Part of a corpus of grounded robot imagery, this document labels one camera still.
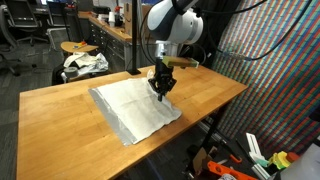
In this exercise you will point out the grey drawer cabinet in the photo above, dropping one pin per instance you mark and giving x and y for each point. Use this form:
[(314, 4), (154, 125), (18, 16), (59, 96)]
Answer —
[(113, 43)]

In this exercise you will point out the red round cap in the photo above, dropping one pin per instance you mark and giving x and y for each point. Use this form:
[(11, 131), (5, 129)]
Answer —
[(293, 157)]

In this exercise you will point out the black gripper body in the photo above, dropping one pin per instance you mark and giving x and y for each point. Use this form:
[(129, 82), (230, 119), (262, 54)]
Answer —
[(164, 73)]

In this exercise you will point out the round wooden stool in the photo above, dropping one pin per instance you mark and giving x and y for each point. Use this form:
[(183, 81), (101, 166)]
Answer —
[(71, 47)]

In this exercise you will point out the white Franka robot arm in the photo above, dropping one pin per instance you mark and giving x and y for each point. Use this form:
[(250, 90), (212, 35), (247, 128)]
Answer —
[(173, 20)]

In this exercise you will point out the yellow red toy block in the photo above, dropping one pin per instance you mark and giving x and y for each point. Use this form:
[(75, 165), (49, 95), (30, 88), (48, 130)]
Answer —
[(80, 44)]

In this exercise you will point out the open cardboard box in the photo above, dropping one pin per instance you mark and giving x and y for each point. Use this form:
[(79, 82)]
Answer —
[(199, 160)]

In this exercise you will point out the black orange bar clamp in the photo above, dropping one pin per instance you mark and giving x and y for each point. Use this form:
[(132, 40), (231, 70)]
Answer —
[(233, 156)]

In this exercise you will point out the black camera stand pole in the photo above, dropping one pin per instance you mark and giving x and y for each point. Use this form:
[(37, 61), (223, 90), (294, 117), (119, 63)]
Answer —
[(134, 33)]

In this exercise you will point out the white aluminium extrusion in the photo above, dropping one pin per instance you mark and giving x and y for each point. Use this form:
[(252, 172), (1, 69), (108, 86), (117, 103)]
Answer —
[(255, 146)]

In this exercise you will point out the crumpled white cloth pile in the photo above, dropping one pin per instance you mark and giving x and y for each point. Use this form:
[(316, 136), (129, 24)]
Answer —
[(90, 61)]

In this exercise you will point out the white plastic bucket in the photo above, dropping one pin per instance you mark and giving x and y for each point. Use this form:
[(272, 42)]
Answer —
[(303, 165)]

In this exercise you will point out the black mesh office chair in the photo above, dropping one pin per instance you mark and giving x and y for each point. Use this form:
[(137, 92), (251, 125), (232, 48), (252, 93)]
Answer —
[(20, 16)]

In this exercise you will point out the grey duct tape roll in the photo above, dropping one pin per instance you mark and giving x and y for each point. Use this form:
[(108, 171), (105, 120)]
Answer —
[(71, 72)]

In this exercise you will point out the olive wrist camera mount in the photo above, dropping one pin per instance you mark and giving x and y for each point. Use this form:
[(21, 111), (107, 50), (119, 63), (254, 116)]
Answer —
[(180, 62)]

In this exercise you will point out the white paper cup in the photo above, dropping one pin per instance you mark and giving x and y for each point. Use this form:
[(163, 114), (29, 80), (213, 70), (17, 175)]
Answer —
[(111, 19)]

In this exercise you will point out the yellow green plastic part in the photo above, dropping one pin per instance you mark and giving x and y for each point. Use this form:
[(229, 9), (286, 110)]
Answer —
[(279, 160)]

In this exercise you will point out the white cloth towel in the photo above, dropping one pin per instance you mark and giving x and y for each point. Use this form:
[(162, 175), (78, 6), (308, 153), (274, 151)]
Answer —
[(136, 106)]

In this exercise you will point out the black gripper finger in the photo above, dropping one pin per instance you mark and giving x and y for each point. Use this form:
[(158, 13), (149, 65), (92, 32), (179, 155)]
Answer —
[(167, 88), (157, 89)]

